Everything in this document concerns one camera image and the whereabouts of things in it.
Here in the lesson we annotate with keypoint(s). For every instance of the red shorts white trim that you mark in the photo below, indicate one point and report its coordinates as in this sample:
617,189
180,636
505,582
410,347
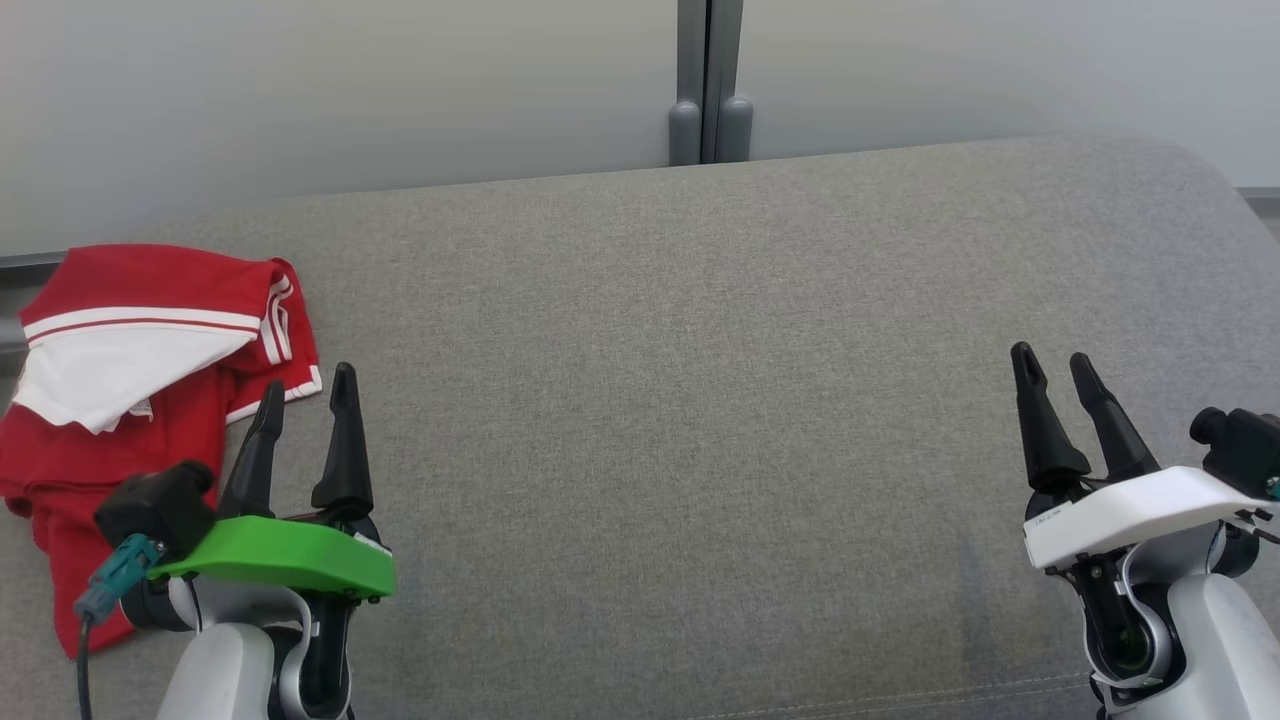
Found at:
70,520

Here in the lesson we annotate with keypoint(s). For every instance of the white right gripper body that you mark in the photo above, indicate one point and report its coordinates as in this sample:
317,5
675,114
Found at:
1120,515

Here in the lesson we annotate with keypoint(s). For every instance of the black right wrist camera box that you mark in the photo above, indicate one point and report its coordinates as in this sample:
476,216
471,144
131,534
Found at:
1245,445

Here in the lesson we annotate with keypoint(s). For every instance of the grey partition post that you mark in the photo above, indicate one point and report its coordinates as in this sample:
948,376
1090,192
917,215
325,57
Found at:
708,90

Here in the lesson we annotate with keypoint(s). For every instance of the grey fabric sofa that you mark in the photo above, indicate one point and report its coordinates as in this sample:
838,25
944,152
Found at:
700,400

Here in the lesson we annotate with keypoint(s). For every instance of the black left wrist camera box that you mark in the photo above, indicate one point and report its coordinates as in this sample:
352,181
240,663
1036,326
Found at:
160,505

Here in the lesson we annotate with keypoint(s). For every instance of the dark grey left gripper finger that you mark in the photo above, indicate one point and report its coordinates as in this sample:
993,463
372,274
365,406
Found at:
255,455
345,440

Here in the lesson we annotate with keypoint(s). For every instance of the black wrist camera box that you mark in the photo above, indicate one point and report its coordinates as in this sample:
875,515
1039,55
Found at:
1245,445
160,505

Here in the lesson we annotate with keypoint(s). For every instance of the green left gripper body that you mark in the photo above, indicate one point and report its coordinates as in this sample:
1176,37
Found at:
290,555

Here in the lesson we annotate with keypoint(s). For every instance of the red basketball jersey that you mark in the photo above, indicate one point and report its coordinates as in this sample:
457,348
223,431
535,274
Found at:
130,330

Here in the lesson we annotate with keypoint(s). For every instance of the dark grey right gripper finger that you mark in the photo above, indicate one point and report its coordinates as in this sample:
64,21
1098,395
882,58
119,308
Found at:
1042,430
1110,425

